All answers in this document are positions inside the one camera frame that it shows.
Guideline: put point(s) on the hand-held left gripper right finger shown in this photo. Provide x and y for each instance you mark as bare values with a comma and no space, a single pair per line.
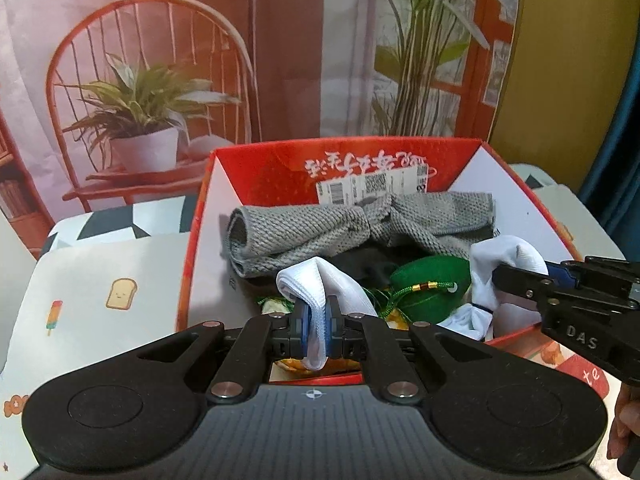
329,329

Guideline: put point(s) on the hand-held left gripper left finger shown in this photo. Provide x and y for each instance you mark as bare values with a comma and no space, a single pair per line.
301,329

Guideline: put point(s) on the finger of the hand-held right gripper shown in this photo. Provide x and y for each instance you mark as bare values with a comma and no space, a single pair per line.
562,270
520,285

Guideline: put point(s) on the white sock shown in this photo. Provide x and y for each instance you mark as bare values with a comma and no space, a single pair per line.
342,285
505,255

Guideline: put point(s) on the grey knitted cloth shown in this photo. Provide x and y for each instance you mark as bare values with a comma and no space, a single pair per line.
310,230

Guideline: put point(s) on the red cardboard box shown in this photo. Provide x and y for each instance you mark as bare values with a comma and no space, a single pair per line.
280,170

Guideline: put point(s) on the person's right hand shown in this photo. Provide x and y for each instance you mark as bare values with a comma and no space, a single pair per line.
620,420

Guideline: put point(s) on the black cloth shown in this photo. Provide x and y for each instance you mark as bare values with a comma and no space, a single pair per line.
365,266

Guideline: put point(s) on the green fabric pouch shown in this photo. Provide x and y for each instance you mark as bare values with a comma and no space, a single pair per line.
425,305

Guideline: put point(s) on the blue curtain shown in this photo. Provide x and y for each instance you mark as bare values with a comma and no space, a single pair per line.
620,110

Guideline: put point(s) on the geometric patterned tablecloth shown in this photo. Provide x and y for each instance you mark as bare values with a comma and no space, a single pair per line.
100,225

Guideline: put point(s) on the wall poster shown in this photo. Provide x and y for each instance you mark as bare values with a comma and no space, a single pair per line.
300,35

